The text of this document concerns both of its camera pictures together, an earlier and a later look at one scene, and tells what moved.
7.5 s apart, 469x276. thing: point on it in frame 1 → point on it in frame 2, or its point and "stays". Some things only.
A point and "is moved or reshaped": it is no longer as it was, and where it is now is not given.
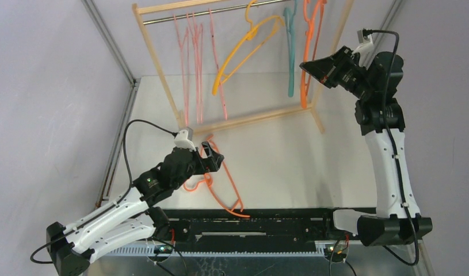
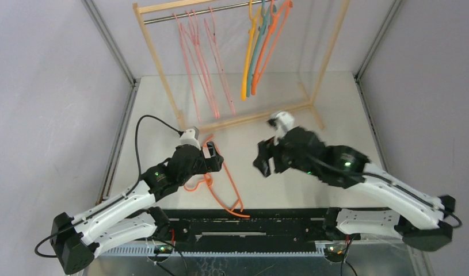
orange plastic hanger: [320, 10] → [257, 74]
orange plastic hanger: [209, 140] stays
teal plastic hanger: [290, 26] → [261, 30]
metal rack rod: [211, 12] stays
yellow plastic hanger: [278, 20] is moved or reshaped
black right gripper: [336, 71] → [277, 153]
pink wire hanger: [224, 106] → [212, 36]
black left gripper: [211, 163] stays
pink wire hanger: [195, 70] → [192, 42]
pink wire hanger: [198, 33] is moved or reshaped
